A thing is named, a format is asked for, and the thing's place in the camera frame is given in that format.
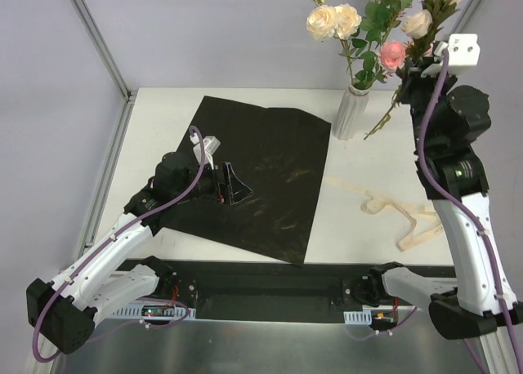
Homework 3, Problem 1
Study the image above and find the pink rose stem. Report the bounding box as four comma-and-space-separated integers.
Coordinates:
351, 0, 413, 90
352, 41, 407, 90

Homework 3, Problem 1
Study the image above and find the black wrapping paper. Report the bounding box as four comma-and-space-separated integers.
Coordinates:
162, 96, 331, 265

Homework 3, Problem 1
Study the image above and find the pink white flower bouquet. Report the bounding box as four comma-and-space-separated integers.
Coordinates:
363, 0, 483, 141

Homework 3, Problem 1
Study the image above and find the cream rose stem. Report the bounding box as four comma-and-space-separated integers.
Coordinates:
306, 0, 371, 90

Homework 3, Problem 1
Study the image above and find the cream printed ribbon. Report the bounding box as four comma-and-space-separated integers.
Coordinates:
324, 177, 445, 252

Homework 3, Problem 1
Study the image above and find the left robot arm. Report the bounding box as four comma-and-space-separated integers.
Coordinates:
26, 152, 253, 363

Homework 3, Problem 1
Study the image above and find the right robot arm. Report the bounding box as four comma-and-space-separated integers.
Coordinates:
351, 58, 522, 340

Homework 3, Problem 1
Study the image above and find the white ribbed vase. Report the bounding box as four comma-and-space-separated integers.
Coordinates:
332, 85, 369, 140

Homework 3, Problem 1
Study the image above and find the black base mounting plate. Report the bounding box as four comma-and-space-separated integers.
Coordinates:
154, 259, 458, 322

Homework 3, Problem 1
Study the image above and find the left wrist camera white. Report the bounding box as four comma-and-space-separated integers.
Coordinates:
190, 134, 221, 169

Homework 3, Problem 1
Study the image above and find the right aluminium frame post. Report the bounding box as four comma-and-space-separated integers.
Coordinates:
449, 0, 484, 34

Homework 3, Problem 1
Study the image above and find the aluminium frame post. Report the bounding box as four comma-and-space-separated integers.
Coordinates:
449, 0, 484, 34
70, 0, 132, 102

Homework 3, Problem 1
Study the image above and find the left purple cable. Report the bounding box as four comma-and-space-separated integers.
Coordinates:
31, 125, 208, 363

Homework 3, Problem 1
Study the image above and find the left white cable duct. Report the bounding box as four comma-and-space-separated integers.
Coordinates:
110, 303, 196, 321

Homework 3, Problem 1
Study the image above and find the white cable duct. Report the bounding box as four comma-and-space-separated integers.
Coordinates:
110, 303, 196, 321
343, 309, 397, 326

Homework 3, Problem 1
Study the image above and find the right white cable duct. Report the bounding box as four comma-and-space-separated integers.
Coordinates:
343, 309, 397, 326

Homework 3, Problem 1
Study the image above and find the left aluminium frame post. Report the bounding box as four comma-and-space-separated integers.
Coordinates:
70, 0, 132, 102

